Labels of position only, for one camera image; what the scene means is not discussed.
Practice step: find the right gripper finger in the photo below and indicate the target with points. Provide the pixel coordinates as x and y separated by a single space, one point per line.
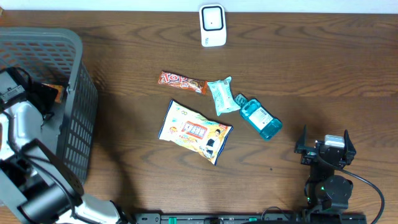
349 147
301 142

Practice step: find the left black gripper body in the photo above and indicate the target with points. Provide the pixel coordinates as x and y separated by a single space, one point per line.
38 90

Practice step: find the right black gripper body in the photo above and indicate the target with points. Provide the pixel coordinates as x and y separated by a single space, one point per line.
309 155

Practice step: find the small orange snack box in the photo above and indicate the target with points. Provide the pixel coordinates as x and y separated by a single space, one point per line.
60 89

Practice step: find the teal mouthwash bottle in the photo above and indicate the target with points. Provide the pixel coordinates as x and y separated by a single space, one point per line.
258 117

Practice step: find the light teal wipes pack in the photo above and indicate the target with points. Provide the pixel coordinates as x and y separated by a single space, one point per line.
222 96

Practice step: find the red Top chocolate bar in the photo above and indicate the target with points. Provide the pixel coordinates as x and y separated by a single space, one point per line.
182 82

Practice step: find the yellow chips bag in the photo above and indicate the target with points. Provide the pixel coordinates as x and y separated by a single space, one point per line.
193 131

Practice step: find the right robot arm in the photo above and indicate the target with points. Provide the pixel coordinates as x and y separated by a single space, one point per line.
326 192

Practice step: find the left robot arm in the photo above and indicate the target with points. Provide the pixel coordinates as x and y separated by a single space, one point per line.
35 184

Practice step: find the white barcode scanner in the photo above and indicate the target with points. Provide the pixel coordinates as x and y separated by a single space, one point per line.
212 25

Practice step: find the grey plastic basket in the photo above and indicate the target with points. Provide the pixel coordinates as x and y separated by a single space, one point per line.
54 56

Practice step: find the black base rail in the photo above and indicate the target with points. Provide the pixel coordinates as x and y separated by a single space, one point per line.
277 218

